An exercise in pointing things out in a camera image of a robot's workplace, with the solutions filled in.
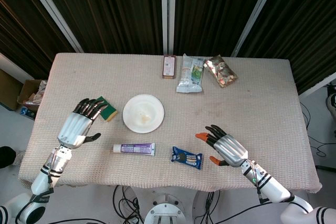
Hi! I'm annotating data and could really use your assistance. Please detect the brown box white label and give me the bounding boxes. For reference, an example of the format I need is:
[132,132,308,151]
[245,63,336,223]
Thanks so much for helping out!
[162,55,177,80]

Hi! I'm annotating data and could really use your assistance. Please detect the small blue box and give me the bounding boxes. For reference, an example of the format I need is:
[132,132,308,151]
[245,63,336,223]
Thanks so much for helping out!
[20,105,36,120]

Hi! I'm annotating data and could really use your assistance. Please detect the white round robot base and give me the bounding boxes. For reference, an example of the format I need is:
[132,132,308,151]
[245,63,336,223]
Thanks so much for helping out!
[143,202,187,224]

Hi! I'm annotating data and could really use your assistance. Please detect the gold red snack packet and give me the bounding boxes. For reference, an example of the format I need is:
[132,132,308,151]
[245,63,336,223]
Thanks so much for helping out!
[203,55,238,88]

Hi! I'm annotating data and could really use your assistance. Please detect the blue Oreo cookie pack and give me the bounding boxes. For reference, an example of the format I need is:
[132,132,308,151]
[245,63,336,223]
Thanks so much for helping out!
[171,146,203,170]

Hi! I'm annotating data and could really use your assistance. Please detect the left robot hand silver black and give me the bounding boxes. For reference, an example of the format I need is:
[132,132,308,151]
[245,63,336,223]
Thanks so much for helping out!
[57,98,109,149]

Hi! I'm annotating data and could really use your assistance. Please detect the white slanted frame post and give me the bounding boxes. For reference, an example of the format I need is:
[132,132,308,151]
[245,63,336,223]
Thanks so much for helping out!
[20,0,84,53]
[230,0,283,57]

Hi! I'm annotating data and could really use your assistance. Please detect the white upright frame post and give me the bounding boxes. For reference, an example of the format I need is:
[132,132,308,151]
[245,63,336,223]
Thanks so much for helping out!
[161,0,176,56]

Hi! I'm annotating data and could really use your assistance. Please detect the white low frame rail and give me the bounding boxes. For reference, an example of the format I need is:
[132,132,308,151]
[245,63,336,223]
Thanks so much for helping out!
[0,52,35,83]
[299,71,336,100]

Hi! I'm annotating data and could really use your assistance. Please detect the purple white toothpaste tube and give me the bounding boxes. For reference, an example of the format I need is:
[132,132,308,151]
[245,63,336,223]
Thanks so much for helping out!
[113,142,156,157]

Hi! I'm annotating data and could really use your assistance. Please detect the beige woven tablecloth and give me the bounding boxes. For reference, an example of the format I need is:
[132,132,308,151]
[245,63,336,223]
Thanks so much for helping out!
[18,52,323,193]

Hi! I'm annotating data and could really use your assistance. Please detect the white black machine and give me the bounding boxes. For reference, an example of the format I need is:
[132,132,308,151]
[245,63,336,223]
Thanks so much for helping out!
[325,83,336,116]

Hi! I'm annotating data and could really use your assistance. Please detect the white green snack packet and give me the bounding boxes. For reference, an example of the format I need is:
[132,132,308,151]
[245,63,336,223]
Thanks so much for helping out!
[175,53,206,94]

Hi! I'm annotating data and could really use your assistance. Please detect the black flat bar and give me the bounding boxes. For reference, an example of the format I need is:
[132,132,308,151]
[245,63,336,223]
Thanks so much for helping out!
[314,165,336,173]

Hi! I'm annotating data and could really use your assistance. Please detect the black cable bundle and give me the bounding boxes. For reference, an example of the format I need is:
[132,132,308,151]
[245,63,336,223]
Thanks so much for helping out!
[194,191,221,224]
[112,184,145,224]

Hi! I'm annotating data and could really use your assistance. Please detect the green yellow sponge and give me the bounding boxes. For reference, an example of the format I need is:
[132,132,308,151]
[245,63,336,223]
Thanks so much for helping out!
[94,96,118,123]

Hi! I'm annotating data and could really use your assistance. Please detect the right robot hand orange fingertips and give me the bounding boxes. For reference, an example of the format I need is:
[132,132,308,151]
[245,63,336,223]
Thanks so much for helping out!
[195,124,249,168]

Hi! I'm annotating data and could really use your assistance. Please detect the black round object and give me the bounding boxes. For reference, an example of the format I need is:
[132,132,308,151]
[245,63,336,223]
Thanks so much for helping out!
[0,146,17,169]

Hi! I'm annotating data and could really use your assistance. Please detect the black pleated curtain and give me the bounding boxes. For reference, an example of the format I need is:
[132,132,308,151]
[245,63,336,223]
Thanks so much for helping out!
[0,0,77,79]
[238,0,336,95]
[34,0,165,55]
[173,0,274,57]

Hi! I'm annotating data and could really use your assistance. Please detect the white round plate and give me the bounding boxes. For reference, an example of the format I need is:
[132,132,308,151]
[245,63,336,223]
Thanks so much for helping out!
[122,94,165,134]

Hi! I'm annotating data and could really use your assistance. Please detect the open cardboard box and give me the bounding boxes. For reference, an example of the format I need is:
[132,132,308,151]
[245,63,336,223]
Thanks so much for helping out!
[17,79,48,112]

